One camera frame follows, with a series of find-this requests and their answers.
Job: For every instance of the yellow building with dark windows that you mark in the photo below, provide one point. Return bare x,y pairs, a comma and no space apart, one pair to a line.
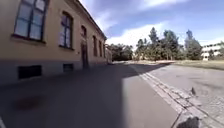
50,36

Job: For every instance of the grey asphalt pavement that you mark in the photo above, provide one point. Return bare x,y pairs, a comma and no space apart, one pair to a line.
110,100

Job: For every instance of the grey asphalt road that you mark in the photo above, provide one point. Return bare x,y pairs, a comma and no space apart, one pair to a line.
190,78

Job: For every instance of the grass strip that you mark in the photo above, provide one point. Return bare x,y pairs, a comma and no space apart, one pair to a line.
203,64

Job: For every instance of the grey stone kerb strip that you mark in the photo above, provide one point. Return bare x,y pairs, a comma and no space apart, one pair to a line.
170,91

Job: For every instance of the dark bird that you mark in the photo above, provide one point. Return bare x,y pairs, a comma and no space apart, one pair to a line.
193,91

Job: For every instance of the white building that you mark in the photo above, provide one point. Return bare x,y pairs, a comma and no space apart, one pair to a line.
210,50

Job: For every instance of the row of trees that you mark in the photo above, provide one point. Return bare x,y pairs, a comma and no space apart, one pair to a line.
163,46

